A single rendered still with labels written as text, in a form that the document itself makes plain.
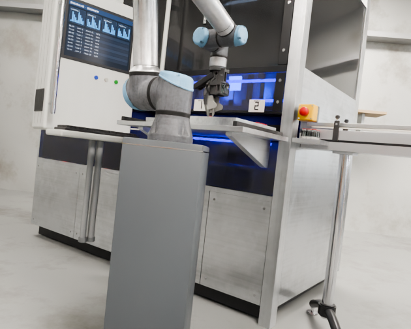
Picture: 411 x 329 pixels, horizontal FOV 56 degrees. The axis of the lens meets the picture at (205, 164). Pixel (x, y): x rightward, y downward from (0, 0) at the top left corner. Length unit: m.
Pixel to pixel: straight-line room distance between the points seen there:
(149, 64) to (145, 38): 0.09
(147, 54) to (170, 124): 0.27
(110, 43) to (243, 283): 1.44
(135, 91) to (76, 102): 0.83
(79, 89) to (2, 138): 3.84
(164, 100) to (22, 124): 4.62
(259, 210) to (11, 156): 4.49
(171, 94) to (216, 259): 1.02
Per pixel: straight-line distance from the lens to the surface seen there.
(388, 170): 5.33
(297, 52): 1.85
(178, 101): 1.24
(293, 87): 1.81
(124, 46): 2.31
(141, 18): 1.39
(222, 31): 1.53
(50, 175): 3.06
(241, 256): 1.92
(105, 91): 2.22
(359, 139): 1.79
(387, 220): 5.39
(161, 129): 1.23
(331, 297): 1.93
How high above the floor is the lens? 0.76
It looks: 1 degrees down
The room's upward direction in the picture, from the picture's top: 6 degrees clockwise
